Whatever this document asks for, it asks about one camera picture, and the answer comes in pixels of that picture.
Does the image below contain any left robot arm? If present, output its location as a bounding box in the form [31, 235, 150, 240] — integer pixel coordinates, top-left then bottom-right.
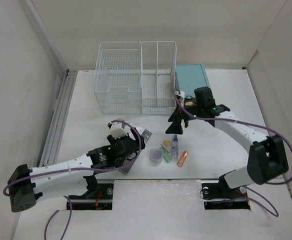
[3, 125, 146, 213]

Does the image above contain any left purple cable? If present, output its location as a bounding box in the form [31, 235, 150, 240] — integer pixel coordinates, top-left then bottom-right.
[2, 119, 143, 240]

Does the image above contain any white wire desk organizer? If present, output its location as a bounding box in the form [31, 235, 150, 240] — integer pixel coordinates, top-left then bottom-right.
[94, 41, 177, 116]

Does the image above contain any clear jar of paperclips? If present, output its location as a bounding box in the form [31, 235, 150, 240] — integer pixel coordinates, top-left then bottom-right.
[150, 148, 163, 166]

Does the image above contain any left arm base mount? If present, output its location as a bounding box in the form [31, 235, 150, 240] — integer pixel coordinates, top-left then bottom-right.
[68, 175, 114, 211]

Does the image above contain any green highlighter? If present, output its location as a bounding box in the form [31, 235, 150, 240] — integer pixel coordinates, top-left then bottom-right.
[160, 146, 172, 163]

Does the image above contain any clear blue spray bottle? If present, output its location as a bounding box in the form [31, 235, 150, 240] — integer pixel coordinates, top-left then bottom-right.
[171, 134, 179, 160]

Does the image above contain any aluminium rail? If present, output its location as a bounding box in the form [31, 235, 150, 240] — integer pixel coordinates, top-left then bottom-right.
[36, 69, 78, 167]

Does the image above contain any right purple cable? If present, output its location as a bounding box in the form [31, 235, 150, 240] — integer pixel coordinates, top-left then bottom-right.
[173, 88, 292, 218]

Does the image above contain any teal drawer cabinet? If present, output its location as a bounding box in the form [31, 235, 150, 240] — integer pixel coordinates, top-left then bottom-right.
[175, 63, 210, 98]

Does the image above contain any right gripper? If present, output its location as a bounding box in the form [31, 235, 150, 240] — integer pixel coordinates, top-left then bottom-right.
[165, 100, 204, 135]

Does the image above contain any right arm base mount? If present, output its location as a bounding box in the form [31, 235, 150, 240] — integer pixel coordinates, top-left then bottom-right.
[200, 177, 250, 210]

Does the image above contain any purple cable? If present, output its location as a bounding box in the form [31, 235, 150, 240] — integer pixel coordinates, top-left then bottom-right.
[173, 88, 292, 218]
[2, 119, 143, 240]

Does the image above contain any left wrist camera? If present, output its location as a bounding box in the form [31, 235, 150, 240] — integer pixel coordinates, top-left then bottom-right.
[108, 118, 131, 139]

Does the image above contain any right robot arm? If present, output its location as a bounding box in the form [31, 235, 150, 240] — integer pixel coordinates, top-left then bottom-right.
[166, 87, 288, 200]

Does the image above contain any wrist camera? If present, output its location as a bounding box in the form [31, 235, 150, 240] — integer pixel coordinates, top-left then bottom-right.
[108, 118, 131, 139]
[174, 89, 185, 101]

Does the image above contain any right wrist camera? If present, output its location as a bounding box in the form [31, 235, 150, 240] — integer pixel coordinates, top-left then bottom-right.
[174, 89, 185, 101]

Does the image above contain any yellow eraser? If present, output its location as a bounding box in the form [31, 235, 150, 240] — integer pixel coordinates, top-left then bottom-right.
[163, 140, 171, 146]

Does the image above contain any grey white eraser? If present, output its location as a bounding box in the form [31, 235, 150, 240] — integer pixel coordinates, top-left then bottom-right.
[161, 144, 171, 153]

